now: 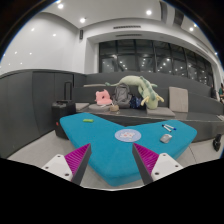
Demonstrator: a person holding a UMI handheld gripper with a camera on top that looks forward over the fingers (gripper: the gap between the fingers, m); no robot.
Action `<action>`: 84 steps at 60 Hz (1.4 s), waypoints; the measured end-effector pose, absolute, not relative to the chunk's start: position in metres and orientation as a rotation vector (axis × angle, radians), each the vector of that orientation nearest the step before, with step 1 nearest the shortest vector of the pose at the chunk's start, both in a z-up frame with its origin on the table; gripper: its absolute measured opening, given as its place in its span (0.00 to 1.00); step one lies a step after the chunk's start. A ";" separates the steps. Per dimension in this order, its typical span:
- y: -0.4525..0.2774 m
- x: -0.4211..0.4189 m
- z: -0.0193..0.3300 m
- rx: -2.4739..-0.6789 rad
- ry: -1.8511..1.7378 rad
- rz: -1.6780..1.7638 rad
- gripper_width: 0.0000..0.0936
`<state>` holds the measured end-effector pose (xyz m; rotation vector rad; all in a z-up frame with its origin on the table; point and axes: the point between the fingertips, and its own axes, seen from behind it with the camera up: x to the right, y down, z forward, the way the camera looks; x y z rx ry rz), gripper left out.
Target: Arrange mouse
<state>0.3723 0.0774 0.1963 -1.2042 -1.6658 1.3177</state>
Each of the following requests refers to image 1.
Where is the round grey seat cushion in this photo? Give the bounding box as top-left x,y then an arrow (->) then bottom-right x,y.
89,104 -> 110,112

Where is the grey computer mouse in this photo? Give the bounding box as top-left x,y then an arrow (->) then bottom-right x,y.
160,134 -> 172,143

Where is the blue-capped white marker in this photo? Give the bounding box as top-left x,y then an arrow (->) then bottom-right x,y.
164,124 -> 176,130

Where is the dark-capped white marker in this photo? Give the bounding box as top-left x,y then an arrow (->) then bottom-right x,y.
162,125 -> 172,132

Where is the green highlighter marker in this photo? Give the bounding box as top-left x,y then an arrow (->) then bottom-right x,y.
83,119 -> 94,123

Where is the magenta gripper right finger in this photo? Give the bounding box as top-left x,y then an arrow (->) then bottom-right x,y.
132,143 -> 159,185

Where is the pink plush cushion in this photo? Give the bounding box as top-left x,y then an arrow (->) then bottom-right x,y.
95,90 -> 112,105

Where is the black rolling suitcase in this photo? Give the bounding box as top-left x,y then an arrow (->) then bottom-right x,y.
51,81 -> 76,139

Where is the black bag on floor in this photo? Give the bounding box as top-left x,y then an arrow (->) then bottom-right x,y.
213,134 -> 222,152

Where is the dark blue bag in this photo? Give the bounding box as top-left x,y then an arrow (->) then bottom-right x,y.
129,96 -> 144,109

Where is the seated person in background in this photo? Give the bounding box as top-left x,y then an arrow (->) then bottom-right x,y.
219,83 -> 224,104

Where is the grey flat seat cushion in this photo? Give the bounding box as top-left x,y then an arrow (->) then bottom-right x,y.
146,107 -> 175,117

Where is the black wall speaker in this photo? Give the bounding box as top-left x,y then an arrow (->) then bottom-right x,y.
79,30 -> 83,40

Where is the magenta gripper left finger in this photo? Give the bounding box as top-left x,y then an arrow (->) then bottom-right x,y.
65,144 -> 92,185

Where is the grey backpack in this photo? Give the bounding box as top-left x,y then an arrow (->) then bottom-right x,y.
112,83 -> 132,109

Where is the green plush dragon toy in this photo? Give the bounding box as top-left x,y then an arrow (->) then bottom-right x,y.
115,75 -> 164,110

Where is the round white mouse pad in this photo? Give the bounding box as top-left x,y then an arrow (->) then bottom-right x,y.
115,129 -> 142,142

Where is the grey seat cushion left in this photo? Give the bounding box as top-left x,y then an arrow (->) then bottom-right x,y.
75,103 -> 90,111

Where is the grey square back cushion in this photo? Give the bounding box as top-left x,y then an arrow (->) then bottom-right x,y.
169,87 -> 188,112

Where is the teal boomerang-shaped table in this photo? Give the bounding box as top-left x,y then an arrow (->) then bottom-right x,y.
60,113 -> 197,186

